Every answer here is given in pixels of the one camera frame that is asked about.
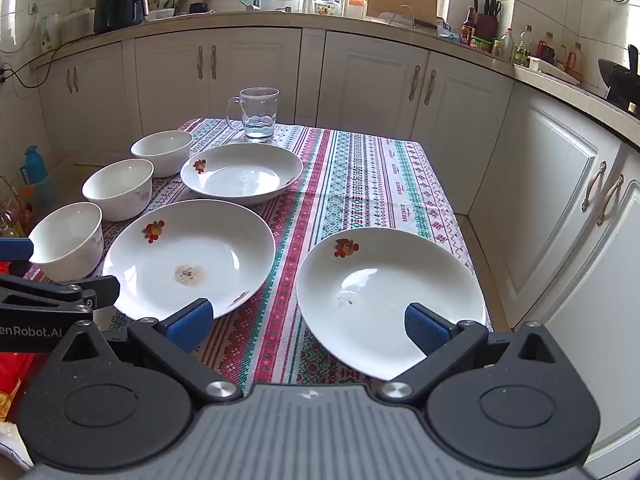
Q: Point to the small glass jar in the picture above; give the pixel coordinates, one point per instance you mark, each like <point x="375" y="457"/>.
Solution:
<point x="496" y="49"/>

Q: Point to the white electric kettle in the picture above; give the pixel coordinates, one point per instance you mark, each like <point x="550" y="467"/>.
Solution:
<point x="50" y="32"/>

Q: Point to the black wok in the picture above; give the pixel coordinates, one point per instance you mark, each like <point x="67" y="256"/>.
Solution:
<point x="620" y="77"/>

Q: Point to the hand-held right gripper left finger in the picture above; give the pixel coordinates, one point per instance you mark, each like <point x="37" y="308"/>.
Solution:
<point x="189" y="324"/>

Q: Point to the red printed box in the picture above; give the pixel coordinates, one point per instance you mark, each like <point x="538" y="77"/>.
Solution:
<point x="15" y="385"/>

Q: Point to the white power strip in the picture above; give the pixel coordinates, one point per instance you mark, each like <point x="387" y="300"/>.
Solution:
<point x="3" y="72"/>

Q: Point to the yellow sauce bottle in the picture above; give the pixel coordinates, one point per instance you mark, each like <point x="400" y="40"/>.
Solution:
<point x="563" y="56"/>

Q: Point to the clear plastic bottle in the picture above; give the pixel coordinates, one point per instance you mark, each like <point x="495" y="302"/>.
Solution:
<point x="508" y="47"/>

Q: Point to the orange sauce bottle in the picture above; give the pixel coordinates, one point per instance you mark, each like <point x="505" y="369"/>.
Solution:
<point x="576" y="58"/>

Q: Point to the red cap dark bottle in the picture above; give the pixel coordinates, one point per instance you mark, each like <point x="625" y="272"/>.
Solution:
<point x="546" y="51"/>

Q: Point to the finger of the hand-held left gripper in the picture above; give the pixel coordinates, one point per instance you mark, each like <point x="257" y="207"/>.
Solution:
<point x="55" y="294"/>
<point x="15" y="249"/>

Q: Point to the white plate with flower print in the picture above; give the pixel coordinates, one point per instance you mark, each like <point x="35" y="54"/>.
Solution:
<point x="380" y="270"/>
<point x="200" y="245"/>
<point x="240" y="175"/>

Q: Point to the clear glass mug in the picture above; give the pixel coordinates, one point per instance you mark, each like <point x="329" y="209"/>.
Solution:
<point x="257" y="112"/>

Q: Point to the blue plastic packet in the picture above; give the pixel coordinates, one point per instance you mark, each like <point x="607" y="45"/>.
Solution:
<point x="448" y="30"/>

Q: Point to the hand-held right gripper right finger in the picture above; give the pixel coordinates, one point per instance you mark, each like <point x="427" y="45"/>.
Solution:
<point x="425" y="330"/>

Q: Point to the glass jar with lid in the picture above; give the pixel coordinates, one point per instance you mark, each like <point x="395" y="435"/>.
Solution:
<point x="327" y="5"/>

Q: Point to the small black bowl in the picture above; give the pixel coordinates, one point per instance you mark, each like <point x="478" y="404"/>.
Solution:
<point x="199" y="8"/>

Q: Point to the green label oil bottle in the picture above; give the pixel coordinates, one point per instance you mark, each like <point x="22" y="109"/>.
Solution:
<point x="523" y="50"/>

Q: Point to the green seasoning box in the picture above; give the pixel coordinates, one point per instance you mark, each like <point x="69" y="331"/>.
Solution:
<point x="481" y="43"/>

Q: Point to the white floral bowl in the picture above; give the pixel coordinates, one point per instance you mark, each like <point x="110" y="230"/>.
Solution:
<point x="117" y="190"/>
<point x="65" y="245"/>
<point x="162" y="152"/>

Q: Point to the beige kitchen countertop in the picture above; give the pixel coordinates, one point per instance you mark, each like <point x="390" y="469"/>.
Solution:
<point x="310" y="20"/>

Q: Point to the blue thermos jug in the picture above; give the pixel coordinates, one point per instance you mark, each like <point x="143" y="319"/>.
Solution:
<point x="36" y="175"/>

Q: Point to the black air fryer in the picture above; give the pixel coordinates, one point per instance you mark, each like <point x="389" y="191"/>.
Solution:
<point x="117" y="2"/>

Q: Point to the dark soy sauce bottle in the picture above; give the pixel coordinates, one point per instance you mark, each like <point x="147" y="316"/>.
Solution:
<point x="468" y="27"/>

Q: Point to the white plastic tray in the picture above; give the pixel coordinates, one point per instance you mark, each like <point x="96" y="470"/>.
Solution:
<point x="547" y="69"/>

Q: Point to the dark red knife block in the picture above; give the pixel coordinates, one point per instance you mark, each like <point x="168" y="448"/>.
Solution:
<point x="486" y="22"/>

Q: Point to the white countertop appliance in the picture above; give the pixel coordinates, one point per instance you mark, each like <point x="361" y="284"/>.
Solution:
<point x="77" y="25"/>

